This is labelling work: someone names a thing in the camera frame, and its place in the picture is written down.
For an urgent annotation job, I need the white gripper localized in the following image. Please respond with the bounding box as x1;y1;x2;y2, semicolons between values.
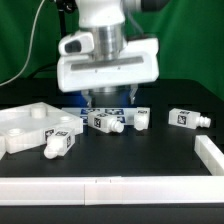
57;31;159;107

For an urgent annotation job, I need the white square tabletop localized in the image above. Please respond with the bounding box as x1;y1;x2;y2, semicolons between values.
0;102;83;154

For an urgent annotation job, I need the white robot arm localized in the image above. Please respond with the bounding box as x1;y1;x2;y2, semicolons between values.
57;0;170;105

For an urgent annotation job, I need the white left fence block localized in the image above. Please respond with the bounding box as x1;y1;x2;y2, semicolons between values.
0;134;6;160

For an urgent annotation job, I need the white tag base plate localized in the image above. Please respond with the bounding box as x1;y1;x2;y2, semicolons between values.
63;107;136;125

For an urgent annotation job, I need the black cable with connector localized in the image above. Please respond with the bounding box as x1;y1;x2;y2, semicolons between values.
26;0;79;79

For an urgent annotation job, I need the grey cable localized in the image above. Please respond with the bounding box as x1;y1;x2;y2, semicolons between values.
0;0;47;86

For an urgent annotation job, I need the white front fence rail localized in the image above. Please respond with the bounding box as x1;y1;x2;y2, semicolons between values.
0;176;224;206

